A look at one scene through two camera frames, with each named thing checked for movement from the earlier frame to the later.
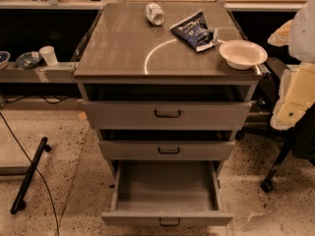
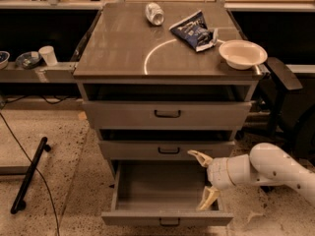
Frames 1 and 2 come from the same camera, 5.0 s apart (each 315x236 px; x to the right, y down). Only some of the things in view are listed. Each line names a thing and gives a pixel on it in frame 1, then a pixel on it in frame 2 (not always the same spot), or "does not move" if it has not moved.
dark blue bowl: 30,60 does not move
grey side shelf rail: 62,73 does not move
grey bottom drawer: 166,194 does not move
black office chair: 300,139 → 293,123
